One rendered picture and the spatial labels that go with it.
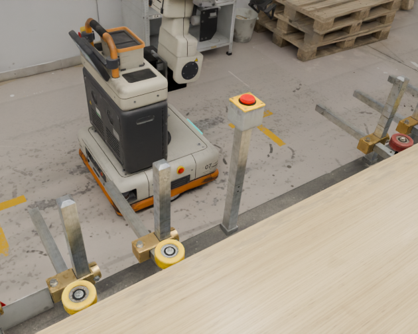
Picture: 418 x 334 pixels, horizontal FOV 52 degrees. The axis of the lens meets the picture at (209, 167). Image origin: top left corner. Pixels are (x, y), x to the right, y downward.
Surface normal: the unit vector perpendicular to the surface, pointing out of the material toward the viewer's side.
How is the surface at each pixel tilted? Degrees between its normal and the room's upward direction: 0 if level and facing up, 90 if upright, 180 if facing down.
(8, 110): 0
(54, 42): 90
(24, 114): 0
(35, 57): 90
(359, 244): 0
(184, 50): 90
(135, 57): 92
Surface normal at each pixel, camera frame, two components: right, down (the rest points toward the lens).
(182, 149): 0.07, -0.75
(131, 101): 0.55, 0.58
